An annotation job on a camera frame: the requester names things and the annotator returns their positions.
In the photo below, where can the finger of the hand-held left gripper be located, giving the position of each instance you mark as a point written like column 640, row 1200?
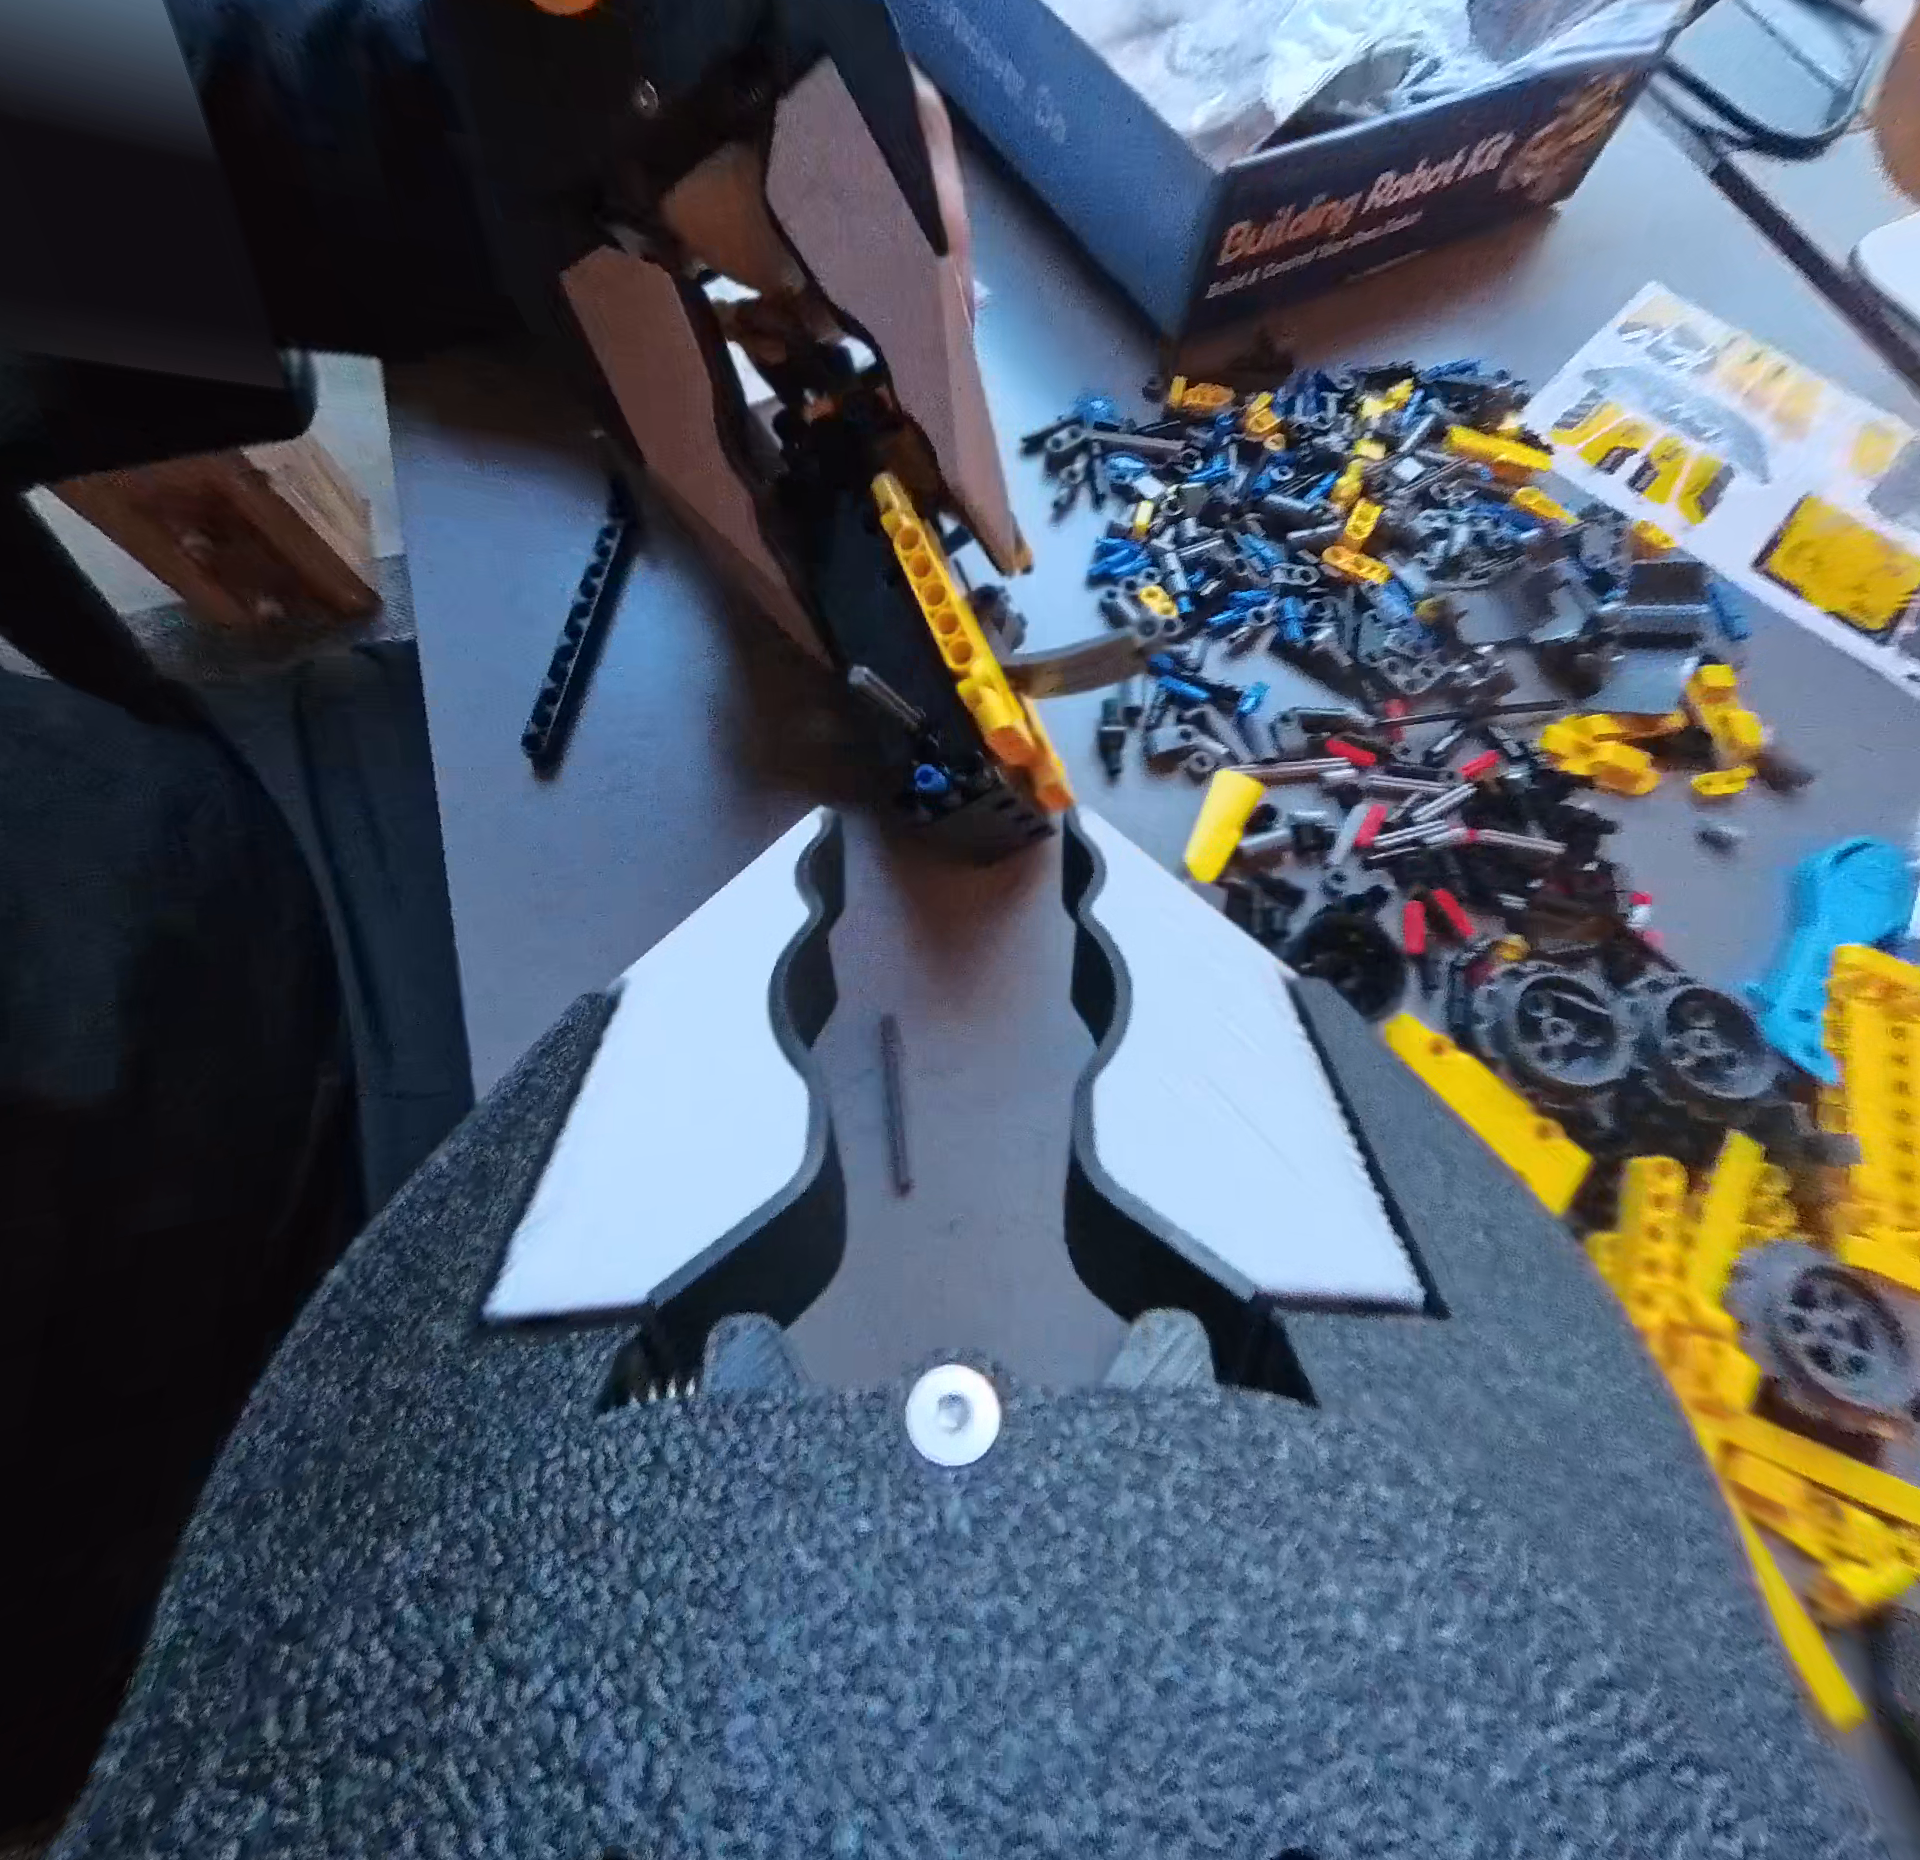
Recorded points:
column 659, row 375
column 869, row 241

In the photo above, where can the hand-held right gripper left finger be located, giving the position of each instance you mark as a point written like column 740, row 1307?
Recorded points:
column 674, row 1141

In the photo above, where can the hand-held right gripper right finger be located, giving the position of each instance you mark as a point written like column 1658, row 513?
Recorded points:
column 1245, row 1126

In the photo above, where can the thin black axle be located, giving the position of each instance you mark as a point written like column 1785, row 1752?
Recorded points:
column 895, row 1110

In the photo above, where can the long black holed beam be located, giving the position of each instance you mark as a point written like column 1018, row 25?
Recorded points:
column 578, row 630

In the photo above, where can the yellow toy vehicle model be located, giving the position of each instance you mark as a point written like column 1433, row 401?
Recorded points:
column 959, row 615

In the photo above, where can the grey desk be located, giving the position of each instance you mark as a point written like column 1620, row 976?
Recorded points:
column 674, row 841

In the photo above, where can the person's left hand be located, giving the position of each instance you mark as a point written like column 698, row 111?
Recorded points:
column 947, row 180

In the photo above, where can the black wheel rim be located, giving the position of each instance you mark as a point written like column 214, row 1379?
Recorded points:
column 1349, row 963

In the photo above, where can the blue cardboard kit box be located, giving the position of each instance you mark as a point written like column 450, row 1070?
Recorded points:
column 1080, row 135

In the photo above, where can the pile of yellow beams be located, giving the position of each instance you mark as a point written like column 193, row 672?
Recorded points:
column 1499, row 1110

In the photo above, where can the yellow curved panel piece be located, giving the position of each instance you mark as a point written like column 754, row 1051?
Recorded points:
column 1223, row 825

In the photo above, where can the black toy tyre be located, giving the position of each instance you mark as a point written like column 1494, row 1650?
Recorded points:
column 1709, row 1043
column 1552, row 1027

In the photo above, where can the wooden furniture block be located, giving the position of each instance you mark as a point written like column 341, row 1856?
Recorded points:
column 255, row 541

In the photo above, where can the clear plastic bag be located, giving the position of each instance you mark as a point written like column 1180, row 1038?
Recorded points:
column 1349, row 30

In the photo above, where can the person's dark clothing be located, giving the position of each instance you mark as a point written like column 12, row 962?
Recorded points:
column 150, row 1065

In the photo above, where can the pile of small building pieces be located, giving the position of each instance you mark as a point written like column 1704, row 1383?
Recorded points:
column 1349, row 570

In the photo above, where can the black tyre with grey hub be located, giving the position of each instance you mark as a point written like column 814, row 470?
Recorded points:
column 1830, row 1336

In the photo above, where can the blue brick separator tool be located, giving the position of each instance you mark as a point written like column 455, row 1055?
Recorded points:
column 1844, row 915

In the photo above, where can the yellow sticker sheet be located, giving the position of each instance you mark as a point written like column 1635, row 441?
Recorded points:
column 1680, row 435

